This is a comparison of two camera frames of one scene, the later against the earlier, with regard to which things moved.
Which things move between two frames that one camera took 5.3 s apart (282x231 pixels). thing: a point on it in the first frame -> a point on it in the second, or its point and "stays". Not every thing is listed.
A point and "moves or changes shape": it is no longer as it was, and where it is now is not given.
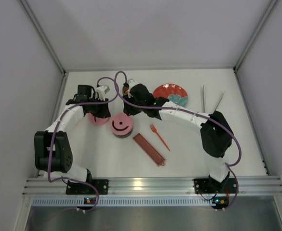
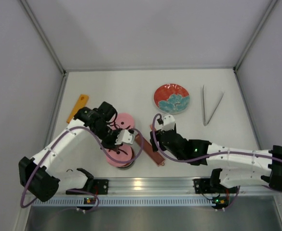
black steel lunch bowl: (123, 136) moves or changes shape
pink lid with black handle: (97, 121) moves or changes shape
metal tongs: (204, 101) stays
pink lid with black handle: (121, 124) -> (121, 152)
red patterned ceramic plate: (174, 93) stays
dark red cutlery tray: (154, 155) stays
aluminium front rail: (251, 186) stays
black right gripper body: (130, 108) -> (157, 137)
